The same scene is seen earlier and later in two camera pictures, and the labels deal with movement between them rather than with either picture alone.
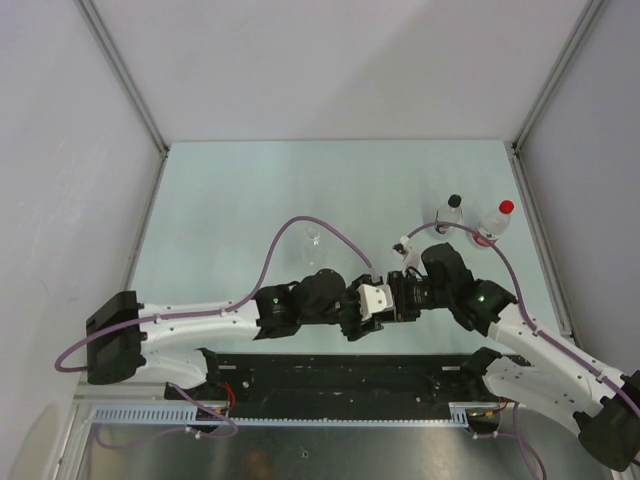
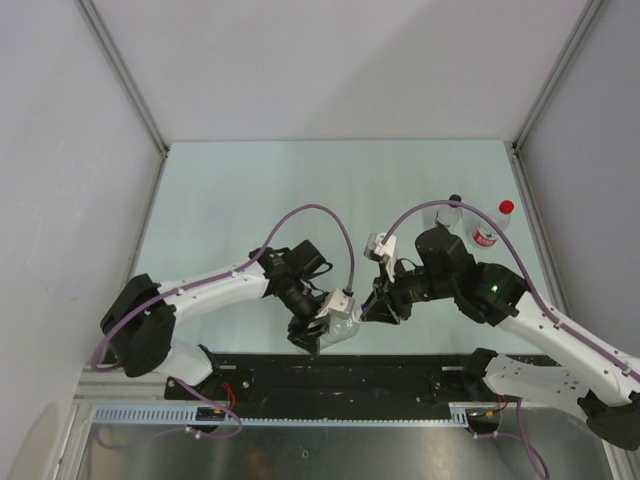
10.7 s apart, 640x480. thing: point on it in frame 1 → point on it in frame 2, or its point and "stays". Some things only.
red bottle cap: (506, 206) stays
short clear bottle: (449, 215) stays
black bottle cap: (454, 200) stays
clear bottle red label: (492, 225) stays
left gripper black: (358, 328) → (307, 338)
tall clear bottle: (313, 253) → (338, 330)
